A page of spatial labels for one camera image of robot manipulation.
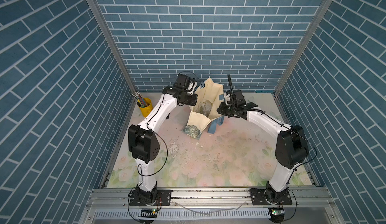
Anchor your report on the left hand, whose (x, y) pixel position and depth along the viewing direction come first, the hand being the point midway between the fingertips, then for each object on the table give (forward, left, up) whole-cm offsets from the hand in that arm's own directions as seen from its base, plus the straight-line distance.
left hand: (199, 100), depth 87 cm
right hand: (-2, -11, -6) cm, 13 cm away
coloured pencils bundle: (+9, +39, -9) cm, 41 cm away
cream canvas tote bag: (+12, -8, -11) cm, 18 cm away
